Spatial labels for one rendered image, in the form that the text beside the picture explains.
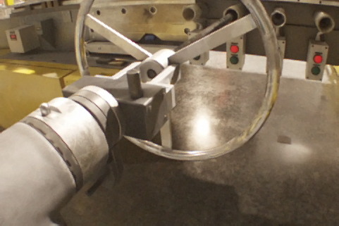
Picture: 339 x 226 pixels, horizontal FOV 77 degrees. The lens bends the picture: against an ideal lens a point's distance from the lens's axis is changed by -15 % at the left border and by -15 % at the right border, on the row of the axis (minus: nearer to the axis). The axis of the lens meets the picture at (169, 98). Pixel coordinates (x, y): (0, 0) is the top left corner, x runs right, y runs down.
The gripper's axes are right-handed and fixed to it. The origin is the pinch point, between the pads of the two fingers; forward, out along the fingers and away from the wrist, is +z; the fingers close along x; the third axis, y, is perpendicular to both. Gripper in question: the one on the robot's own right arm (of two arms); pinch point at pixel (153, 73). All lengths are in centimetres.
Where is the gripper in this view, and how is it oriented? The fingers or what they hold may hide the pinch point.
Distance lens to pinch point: 39.5
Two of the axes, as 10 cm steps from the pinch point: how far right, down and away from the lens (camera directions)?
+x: -9.0, -1.5, 4.0
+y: -0.6, -8.8, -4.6
